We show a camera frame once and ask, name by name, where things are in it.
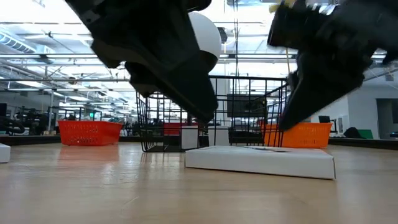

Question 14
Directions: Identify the white box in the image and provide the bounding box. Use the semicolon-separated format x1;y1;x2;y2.
184;145;337;181
0;143;11;164

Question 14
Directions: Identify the orange plastic basket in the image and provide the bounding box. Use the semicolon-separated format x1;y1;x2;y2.
260;122;333;149

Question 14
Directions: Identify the red plastic basket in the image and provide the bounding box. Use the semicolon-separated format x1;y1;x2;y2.
57;120;123;147

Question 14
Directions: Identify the black wire basket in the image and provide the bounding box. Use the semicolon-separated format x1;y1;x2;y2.
132;74;289;153

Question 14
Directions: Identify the green object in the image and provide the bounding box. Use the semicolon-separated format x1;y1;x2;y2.
357;129;374;140

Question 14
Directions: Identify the black ceiling device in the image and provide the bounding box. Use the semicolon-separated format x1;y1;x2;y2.
217;27;228;44

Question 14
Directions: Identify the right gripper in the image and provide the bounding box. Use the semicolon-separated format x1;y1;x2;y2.
267;0;374;131

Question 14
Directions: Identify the black bag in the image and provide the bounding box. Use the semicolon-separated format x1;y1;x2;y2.
343;126;363;139

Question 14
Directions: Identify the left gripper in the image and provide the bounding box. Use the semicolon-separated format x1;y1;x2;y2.
65;0;219;124

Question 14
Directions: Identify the dark background monitor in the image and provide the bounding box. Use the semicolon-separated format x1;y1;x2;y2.
226;94;267;118

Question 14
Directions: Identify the black aluminium table frame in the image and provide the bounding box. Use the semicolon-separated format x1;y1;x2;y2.
0;134;398;151

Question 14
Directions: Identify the black perforated box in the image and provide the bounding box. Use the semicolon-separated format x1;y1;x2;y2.
229;129;265;146

